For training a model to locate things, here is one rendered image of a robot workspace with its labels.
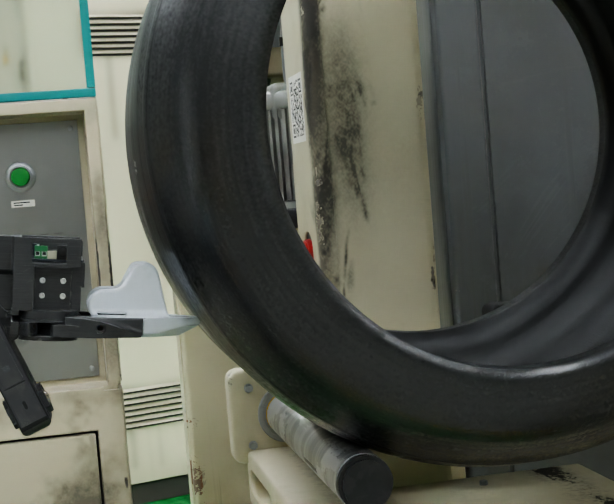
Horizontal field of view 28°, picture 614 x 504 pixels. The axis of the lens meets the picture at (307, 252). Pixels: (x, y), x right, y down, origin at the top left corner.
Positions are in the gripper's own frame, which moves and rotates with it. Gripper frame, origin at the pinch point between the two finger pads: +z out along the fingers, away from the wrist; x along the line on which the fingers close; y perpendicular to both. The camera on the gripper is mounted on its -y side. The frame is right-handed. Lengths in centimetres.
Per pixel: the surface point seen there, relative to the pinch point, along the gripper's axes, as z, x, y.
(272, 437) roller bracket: 12.2, 24.7, -13.4
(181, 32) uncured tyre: -2.1, -9.9, 22.9
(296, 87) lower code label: 14.7, 33.2, 23.9
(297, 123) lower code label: 15.2, 34.3, 20.0
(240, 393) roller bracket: 8.7, 25.0, -8.9
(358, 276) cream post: 21.3, 27.6, 3.5
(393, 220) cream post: 24.9, 27.6, 9.7
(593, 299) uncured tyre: 42.7, 14.9, 2.6
